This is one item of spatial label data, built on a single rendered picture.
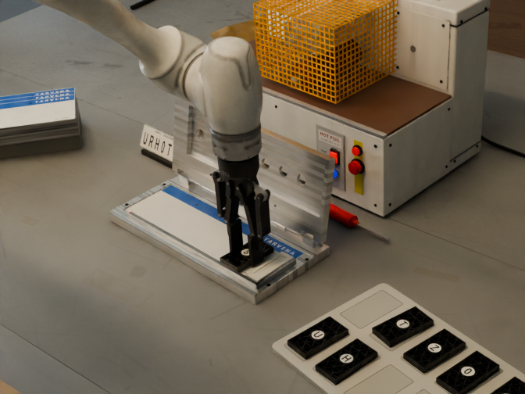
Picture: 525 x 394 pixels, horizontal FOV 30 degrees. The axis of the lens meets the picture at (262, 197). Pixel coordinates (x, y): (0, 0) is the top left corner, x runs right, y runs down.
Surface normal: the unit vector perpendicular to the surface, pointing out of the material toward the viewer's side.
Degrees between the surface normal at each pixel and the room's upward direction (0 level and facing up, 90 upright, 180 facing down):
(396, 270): 0
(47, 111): 0
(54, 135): 90
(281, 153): 78
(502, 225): 0
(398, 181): 90
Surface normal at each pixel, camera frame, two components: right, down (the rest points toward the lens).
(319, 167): -0.70, 0.24
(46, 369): -0.06, -0.84
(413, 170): 0.71, 0.34
